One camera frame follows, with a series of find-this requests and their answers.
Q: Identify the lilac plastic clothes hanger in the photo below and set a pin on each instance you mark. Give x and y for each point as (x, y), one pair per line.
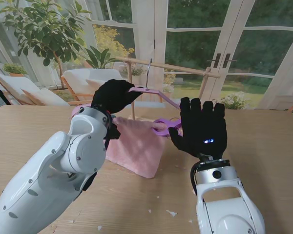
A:
(161, 93)

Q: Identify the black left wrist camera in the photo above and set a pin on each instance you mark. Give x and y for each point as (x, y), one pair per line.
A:
(113, 131)

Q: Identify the printed garden window backdrop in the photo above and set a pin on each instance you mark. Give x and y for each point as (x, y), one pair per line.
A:
(193, 44)

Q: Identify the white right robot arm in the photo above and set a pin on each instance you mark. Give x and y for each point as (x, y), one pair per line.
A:
(222, 200)

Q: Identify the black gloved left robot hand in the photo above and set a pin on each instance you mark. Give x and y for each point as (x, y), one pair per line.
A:
(114, 95)

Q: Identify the wooden drying rack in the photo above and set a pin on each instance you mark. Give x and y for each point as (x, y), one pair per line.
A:
(183, 69)

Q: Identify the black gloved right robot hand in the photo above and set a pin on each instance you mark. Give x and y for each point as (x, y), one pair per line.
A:
(202, 131)

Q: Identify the purple clothes peg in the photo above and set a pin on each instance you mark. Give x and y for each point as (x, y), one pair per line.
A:
(166, 126)

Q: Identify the pink square towel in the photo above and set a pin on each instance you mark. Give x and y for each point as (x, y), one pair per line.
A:
(136, 146)

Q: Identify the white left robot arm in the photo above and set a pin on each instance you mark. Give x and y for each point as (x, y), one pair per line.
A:
(58, 165)

